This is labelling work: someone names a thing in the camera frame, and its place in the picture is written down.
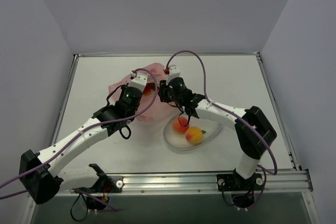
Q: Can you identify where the pink plastic bag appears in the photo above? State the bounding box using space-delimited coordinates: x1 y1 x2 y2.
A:
108 63 176 123

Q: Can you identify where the orange fake peach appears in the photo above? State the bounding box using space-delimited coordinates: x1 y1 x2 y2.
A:
185 126 206 145

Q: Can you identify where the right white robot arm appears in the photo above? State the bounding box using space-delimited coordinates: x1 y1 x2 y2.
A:
159 77 278 180

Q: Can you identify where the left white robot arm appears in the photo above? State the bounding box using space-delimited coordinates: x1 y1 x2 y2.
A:
19 83 145 205

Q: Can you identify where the white oval plate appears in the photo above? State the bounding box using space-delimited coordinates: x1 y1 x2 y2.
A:
163 115 222 151

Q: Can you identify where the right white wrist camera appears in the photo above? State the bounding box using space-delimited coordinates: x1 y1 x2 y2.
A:
164 65 181 84

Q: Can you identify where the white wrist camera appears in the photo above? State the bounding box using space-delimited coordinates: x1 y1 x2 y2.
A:
164 65 181 84
128 71 148 92

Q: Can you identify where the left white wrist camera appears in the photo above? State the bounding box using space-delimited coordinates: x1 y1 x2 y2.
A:
128 71 148 92

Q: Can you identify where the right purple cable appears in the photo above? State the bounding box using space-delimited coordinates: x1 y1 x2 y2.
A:
164 50 278 176

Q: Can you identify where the purple cable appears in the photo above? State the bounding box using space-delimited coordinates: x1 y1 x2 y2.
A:
0 68 161 200
164 50 278 176

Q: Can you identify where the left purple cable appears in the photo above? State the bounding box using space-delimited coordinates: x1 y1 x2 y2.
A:
0 68 161 200

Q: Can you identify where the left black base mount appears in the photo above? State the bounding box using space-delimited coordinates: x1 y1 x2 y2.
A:
91 175 124 193

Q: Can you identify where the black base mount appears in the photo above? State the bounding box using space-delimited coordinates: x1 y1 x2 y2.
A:
91 175 124 193
216 172 264 192

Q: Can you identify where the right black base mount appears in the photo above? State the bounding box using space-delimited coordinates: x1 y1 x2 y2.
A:
216 172 264 192

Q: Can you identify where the aluminium front rail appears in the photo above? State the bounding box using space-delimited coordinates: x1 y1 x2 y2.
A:
58 169 313 196

